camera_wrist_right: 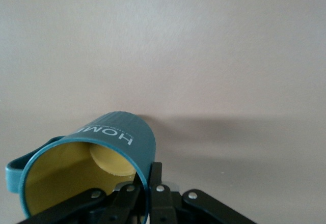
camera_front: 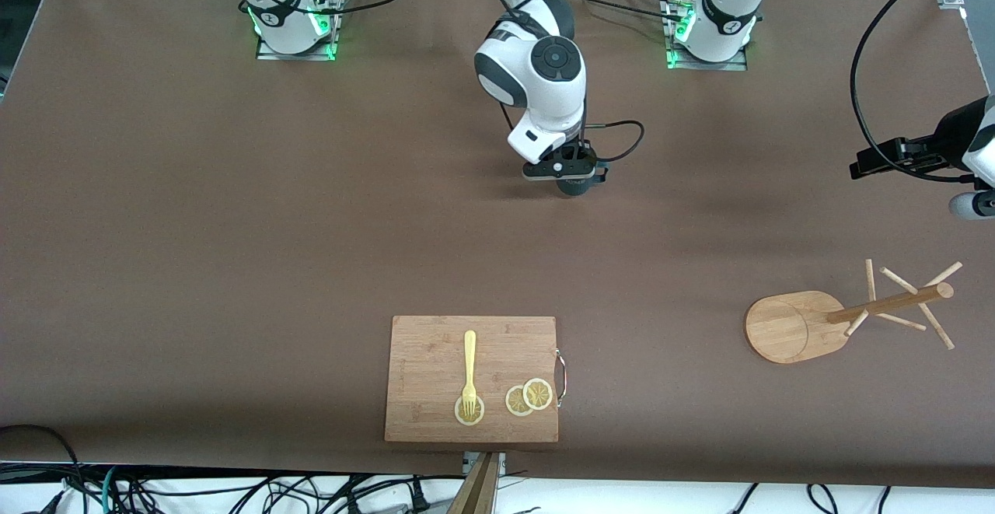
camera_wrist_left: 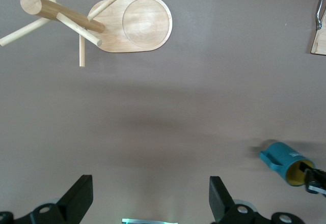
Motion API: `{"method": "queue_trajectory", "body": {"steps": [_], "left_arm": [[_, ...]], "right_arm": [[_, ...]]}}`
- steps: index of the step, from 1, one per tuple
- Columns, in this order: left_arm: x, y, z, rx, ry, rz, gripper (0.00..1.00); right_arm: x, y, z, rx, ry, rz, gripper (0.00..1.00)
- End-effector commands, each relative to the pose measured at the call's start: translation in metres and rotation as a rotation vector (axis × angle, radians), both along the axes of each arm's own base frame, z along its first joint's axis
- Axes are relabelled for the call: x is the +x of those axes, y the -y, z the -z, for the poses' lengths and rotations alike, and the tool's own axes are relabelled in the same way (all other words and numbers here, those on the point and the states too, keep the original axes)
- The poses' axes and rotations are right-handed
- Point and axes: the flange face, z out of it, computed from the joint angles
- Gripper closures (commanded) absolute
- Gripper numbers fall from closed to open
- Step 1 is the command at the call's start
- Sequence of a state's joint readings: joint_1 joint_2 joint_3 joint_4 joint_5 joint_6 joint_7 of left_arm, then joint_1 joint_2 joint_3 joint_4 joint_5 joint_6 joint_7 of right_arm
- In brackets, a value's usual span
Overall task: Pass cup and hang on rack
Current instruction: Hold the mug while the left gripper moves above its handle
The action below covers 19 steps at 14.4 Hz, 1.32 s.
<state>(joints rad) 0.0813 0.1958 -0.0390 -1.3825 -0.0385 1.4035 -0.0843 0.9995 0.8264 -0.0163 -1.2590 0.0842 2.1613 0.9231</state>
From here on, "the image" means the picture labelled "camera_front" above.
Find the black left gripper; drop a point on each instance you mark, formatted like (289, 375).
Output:
(926, 148)

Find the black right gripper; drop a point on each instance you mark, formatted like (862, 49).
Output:
(574, 187)

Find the teal ribbed cup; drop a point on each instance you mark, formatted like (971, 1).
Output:
(575, 189)

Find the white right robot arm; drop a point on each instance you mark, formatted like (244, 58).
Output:
(544, 63)

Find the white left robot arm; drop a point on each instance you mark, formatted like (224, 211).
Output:
(727, 8)

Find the wooden cup rack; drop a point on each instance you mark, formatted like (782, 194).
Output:
(785, 327)

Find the yellow plastic fork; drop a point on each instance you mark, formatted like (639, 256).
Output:
(469, 358)

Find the bamboo cutting board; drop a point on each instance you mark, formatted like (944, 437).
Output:
(424, 374)

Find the brown table mat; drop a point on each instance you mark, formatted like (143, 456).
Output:
(311, 187)

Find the brown angled bar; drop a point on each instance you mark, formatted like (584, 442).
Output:
(476, 494)

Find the black power plug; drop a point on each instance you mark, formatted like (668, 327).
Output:
(420, 498)

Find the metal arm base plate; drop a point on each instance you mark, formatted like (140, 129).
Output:
(715, 66)
(268, 54)

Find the grey metal bracket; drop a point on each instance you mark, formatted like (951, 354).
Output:
(497, 459)

